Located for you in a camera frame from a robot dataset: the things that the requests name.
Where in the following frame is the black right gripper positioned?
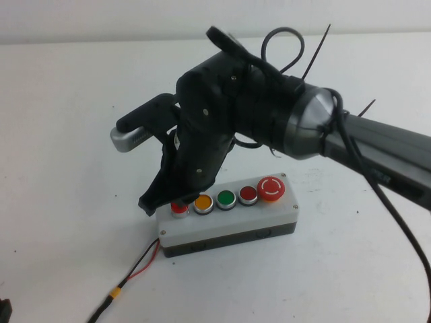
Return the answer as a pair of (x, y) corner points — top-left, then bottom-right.
(167, 53), (252, 207)

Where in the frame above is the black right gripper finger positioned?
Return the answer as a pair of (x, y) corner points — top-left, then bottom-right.
(137, 133), (181, 217)

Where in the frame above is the red illuminated push button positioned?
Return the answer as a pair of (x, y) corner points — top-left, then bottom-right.
(170, 201), (191, 219)

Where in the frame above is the yellow push button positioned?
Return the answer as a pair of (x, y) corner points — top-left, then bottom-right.
(193, 194), (214, 215)

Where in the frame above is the green push button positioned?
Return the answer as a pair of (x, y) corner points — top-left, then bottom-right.
(215, 189), (237, 211)

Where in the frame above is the dark red push button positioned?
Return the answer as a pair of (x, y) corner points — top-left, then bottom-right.
(238, 185), (259, 207)

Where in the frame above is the white and black button box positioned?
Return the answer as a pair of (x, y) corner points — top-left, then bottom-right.
(156, 172), (300, 259)

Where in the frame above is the red emergency stop mushroom button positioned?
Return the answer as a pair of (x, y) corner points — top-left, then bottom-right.
(257, 176), (287, 204)

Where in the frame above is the long black zip tie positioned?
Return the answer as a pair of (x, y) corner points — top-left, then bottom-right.
(301, 23), (332, 81)

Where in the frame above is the short black zip tie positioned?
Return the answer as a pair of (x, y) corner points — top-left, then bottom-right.
(356, 98), (377, 118)

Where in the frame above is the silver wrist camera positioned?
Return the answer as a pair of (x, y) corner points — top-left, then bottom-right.
(109, 126), (155, 153)

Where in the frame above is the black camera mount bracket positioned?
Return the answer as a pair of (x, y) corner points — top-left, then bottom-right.
(115, 93), (181, 136)

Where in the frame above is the thin black wire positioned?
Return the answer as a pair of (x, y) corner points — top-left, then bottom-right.
(118, 238), (160, 287)

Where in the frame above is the thin red wire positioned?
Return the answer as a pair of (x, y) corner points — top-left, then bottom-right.
(125, 239), (161, 280)

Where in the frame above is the black sheathed power cable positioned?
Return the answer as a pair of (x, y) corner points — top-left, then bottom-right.
(84, 296), (114, 323)

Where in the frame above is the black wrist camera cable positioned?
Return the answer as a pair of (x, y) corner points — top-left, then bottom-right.
(205, 25), (431, 290)

